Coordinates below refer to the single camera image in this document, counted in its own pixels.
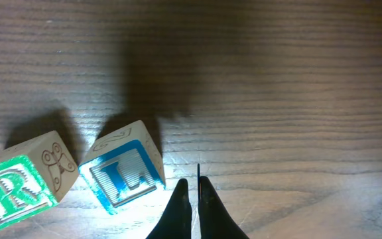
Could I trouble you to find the green R wooden block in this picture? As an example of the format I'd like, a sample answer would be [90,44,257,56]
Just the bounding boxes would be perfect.
[0,131,79,230]

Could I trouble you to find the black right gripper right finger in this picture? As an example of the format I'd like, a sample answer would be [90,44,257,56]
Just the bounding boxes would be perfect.
[197,163,249,239]

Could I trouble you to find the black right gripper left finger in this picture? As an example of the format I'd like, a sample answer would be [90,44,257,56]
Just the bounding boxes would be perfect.
[147,179,192,239]

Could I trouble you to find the blue L wooden block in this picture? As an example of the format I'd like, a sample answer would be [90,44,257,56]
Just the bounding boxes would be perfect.
[79,120,166,214]

